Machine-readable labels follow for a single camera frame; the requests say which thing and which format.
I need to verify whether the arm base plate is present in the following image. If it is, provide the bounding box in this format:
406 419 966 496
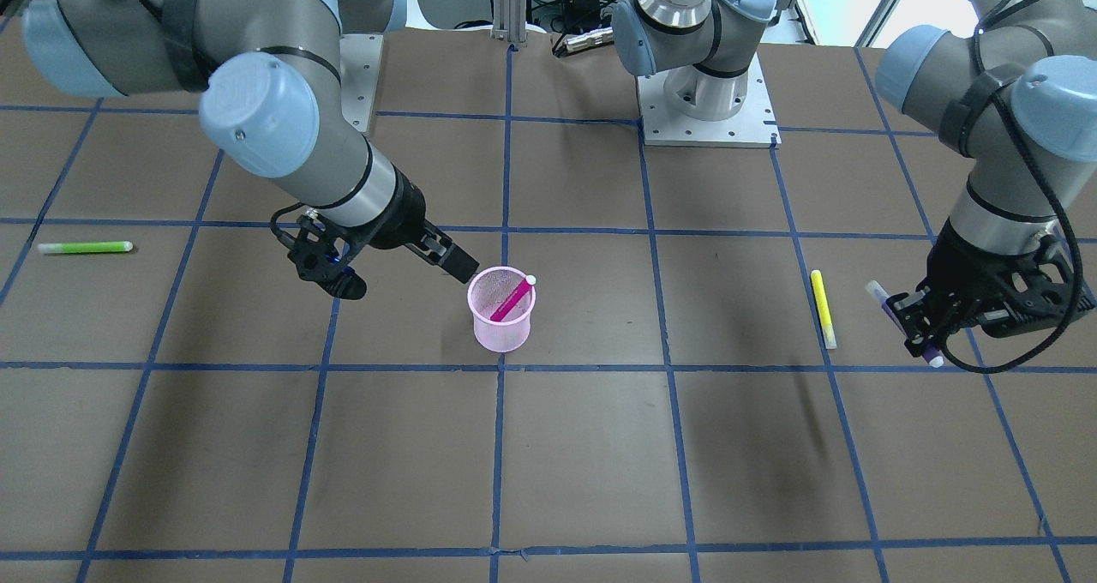
636 55 782 148
339 33 384 136

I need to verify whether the aluminium frame post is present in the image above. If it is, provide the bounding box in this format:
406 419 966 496
490 0 529 49

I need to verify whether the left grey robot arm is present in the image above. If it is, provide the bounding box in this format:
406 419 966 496
611 0 1094 365

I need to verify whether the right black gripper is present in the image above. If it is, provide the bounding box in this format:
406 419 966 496
272 184 479 299

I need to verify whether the green pen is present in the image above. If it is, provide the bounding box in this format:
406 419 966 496
36 242 135 255

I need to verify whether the pink pen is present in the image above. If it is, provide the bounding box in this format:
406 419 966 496
489 274 538 322

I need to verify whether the yellow pen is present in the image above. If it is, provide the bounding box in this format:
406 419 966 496
808 269 838 350

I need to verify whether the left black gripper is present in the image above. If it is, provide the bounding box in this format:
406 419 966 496
890 223 1081 350

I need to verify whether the pink mesh cup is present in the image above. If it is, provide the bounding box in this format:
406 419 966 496
466 266 538 354

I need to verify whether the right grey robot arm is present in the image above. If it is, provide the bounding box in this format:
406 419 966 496
22 0 479 299

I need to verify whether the purple pen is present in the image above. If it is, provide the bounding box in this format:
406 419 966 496
866 279 945 369

